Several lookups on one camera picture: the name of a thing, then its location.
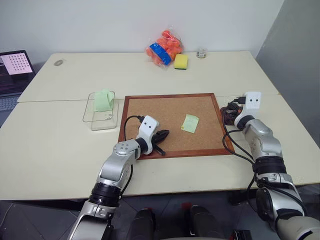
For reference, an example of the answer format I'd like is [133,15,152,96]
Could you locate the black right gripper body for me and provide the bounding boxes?
[225,101,243,117]

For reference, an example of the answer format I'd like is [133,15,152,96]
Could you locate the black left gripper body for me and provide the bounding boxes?
[151,132,162,152]

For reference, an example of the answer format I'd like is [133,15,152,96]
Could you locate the green sticky note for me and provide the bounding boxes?
[180,113,199,134]

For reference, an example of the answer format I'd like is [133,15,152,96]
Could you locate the clear plastic box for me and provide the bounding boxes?
[82,90,120,132]

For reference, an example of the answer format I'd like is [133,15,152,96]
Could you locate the black box with red edge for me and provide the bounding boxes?
[231,229,254,240]

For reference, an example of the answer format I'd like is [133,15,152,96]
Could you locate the wood framed cork board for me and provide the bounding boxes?
[117,92,236,161]

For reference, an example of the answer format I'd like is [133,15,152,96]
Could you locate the small glass jar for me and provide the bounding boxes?
[195,47,207,60]

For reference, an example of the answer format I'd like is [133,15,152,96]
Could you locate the folded green paper notes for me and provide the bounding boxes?
[92,88,115,113]

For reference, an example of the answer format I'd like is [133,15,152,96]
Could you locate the yellow green sponge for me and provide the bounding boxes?
[173,53,190,71]

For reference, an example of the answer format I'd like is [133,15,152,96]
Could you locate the dark rounded shape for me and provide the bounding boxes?
[188,204,221,240]
[134,206,158,240]

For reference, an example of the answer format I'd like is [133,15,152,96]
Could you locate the bag of orange balls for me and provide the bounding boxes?
[145,24,185,72]

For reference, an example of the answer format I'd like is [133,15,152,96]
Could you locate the open laptop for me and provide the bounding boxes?
[0,49,35,112]

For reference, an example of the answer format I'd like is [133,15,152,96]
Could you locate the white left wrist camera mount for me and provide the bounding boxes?
[136,115,160,155]

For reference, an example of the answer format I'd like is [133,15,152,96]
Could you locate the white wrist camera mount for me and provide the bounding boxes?
[239,91,262,119]
[136,115,160,155]

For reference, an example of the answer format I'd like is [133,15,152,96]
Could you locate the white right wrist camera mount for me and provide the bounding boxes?
[239,91,262,119]

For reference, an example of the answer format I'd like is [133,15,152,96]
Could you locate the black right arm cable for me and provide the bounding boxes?
[221,95,261,201]

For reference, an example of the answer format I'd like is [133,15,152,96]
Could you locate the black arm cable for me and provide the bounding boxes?
[123,114,146,141]
[221,95,261,201]

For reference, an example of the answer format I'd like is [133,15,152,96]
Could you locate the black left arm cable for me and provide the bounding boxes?
[123,114,146,141]

